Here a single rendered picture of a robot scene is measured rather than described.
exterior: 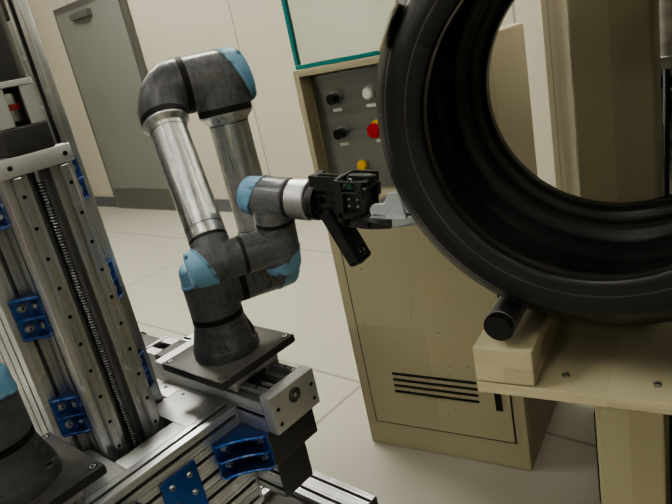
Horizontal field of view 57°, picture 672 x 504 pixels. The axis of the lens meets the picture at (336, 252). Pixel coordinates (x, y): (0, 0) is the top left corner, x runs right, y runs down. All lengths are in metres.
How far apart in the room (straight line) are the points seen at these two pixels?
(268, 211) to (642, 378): 0.66
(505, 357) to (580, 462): 1.17
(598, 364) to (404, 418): 1.18
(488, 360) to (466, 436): 1.11
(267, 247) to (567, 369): 0.56
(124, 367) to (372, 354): 0.90
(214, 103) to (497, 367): 0.76
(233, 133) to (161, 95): 0.16
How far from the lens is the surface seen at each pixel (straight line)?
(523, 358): 0.94
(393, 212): 1.01
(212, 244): 1.15
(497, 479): 2.04
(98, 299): 1.32
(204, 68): 1.31
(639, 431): 1.44
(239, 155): 1.33
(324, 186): 1.06
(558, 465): 2.08
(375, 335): 1.97
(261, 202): 1.13
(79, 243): 1.29
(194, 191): 1.19
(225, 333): 1.38
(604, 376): 0.99
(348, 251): 1.08
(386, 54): 0.87
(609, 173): 1.19
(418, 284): 1.81
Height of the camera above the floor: 1.34
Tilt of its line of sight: 19 degrees down
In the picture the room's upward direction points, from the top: 12 degrees counter-clockwise
